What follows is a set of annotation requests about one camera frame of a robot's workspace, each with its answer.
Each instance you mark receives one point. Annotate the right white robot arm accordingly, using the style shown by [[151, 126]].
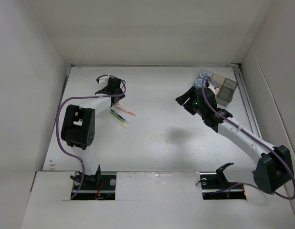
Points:
[[273, 164]]

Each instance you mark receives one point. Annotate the blue tape roll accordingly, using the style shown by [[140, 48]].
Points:
[[198, 83], [205, 74]]

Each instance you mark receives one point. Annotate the green pen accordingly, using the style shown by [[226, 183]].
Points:
[[119, 117]]

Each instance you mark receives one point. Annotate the clear plastic container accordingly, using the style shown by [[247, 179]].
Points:
[[199, 77]]

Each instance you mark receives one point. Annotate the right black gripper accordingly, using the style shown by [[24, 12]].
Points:
[[191, 93]]

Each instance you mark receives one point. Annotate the grey plastic container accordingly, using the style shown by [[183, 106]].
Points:
[[225, 94]]

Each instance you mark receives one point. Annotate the pink highlighter pen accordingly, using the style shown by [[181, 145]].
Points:
[[124, 110]]

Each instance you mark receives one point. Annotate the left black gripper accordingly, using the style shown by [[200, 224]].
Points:
[[102, 89]]

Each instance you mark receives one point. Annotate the yellow highlighter pen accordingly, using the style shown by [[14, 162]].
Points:
[[121, 123]]

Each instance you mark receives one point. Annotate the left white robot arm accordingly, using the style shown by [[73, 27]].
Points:
[[78, 128]]

